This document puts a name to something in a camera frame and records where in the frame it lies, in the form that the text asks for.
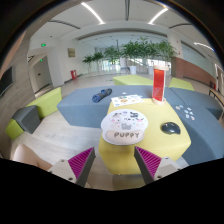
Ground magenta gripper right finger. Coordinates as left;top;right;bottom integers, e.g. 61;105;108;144
134;147;181;185

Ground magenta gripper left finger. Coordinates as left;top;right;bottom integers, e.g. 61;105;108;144
49;148;95;187

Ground black computer mouse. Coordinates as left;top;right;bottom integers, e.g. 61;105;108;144
161;122;181;134

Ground round puppy mouse pad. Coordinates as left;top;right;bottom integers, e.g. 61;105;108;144
101;109;148;146

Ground yellow-green table block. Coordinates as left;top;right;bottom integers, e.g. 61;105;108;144
99;98;191;175

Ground beige chair seat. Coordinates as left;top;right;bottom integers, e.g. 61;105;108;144
13;144;52;171

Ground grey cube ottoman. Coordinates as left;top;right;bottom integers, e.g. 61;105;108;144
12;105;40;134

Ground lime green bench left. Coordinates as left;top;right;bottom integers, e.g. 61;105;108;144
29;87;62;118

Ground lime green bench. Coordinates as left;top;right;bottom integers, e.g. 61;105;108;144
113;75;153;85
29;87;62;118

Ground printed sticker sheet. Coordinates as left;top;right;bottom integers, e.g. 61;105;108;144
112;95;143;107

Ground lime green bench far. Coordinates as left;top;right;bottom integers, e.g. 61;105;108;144
113;75;153;85

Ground red fire extinguisher box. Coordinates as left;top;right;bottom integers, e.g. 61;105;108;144
70;70;77;80

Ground red liquid display stand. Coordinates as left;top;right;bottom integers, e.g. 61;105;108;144
152;65;168;105

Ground potted green tree white pot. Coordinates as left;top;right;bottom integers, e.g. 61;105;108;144
122;41;141;74

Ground black wall television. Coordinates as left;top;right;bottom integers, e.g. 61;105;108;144
0;67;13;97

